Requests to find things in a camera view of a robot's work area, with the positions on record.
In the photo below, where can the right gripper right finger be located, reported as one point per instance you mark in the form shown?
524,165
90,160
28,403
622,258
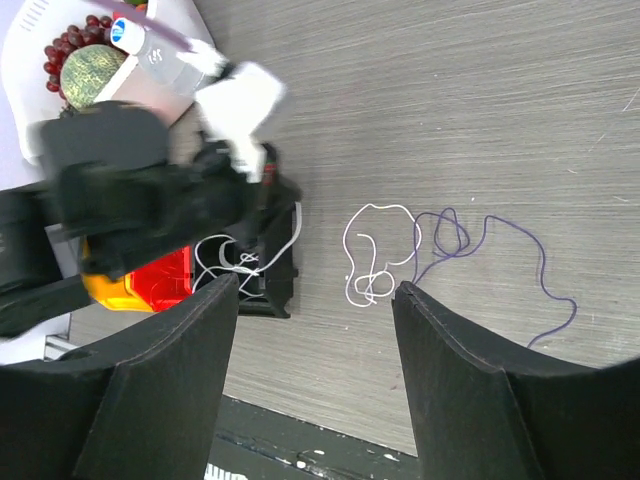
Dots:
484,407

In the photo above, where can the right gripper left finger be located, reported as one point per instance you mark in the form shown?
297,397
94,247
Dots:
139,404

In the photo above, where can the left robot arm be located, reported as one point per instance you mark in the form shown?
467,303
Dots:
108,180

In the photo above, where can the yellow plastic bin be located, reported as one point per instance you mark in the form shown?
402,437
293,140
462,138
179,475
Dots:
118,295

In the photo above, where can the red plastic bin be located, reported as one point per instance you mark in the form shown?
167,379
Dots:
161,284

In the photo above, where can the black plastic bin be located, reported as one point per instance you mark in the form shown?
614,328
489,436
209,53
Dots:
264,264

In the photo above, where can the green melon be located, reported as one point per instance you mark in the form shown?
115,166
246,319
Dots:
87,71

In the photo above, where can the clear water bottle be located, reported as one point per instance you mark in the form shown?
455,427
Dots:
157,57

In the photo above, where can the red grape bunch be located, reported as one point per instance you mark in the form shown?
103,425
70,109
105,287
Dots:
95,31

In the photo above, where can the white plastic basket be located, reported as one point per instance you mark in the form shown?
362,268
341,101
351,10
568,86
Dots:
38,23

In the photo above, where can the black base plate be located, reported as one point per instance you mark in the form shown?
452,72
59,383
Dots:
252,442

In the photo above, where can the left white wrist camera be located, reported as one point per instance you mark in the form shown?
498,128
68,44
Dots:
240,108

